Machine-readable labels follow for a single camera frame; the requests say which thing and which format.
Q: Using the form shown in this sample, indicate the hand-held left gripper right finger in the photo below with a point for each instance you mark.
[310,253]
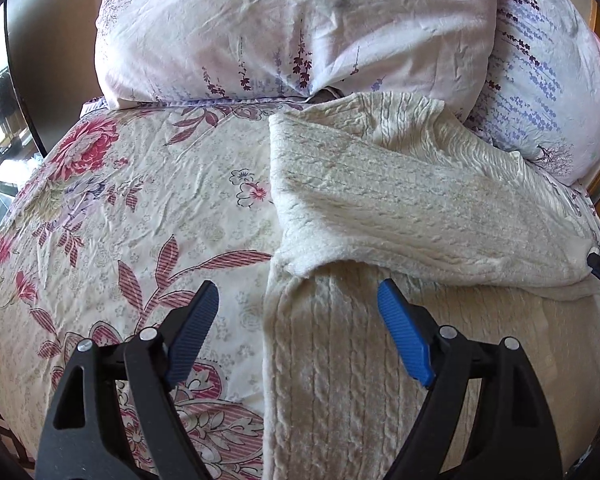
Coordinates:
[402,332]

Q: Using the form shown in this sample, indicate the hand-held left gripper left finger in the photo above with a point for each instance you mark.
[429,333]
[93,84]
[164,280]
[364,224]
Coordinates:
[192,332]

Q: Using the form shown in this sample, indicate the floral bed sheet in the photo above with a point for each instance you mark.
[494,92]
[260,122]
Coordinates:
[130,200]

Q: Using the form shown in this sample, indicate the pillow with blue lavender print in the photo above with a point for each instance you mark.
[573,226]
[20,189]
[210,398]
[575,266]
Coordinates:
[545,70]

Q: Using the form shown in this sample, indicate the white pillow with purple flowers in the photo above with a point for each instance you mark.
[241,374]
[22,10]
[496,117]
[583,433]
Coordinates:
[280,25]

